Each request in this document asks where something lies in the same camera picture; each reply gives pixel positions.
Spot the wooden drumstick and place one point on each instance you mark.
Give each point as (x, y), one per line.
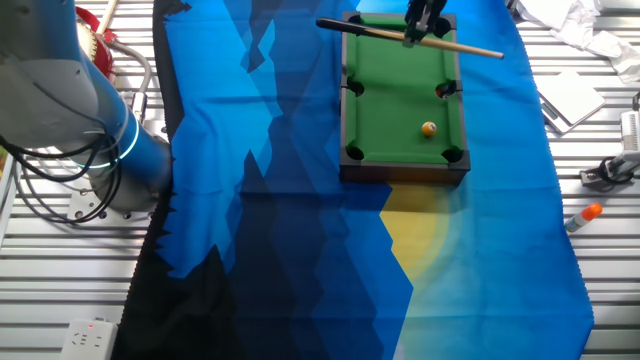
(107, 15)

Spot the mini green pool table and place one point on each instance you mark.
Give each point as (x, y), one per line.
(395, 115)

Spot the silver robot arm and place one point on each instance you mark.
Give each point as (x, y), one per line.
(45, 100)

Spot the white digital scale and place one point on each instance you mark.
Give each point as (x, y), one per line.
(570, 100)

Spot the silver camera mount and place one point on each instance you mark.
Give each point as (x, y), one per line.
(595, 179)

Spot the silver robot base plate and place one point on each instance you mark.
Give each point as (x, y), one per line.
(80, 207)

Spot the yellow striped nine ball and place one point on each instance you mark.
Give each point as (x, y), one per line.
(429, 129)

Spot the red solid pool ball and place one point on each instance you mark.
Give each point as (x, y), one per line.
(441, 93)

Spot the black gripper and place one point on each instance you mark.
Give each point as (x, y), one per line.
(425, 10)

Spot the blue mountain print cloth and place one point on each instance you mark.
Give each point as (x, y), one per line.
(300, 225)

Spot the white power strip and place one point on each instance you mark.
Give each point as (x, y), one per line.
(89, 340)

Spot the crumpled white paper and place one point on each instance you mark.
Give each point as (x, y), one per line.
(575, 22)

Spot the wooden pool cue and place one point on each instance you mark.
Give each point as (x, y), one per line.
(460, 47)

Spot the colourful painted cloth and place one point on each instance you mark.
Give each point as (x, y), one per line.
(2, 164)

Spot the silver ribbed camera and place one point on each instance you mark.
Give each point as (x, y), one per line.
(631, 135)

